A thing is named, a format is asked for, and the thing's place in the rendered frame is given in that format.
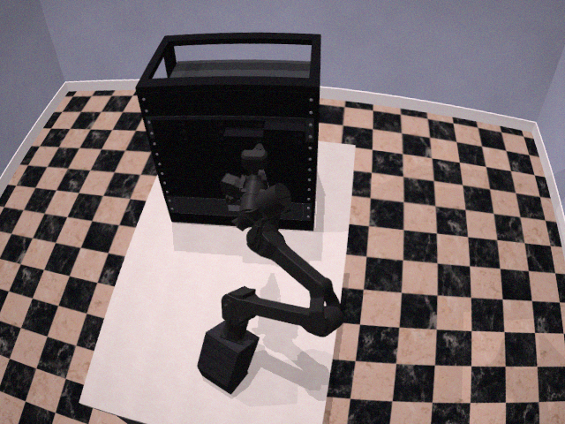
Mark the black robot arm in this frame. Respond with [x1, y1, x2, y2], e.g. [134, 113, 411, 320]
[220, 173, 344, 345]

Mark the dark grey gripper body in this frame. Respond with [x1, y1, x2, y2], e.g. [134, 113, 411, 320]
[241, 150, 268, 198]

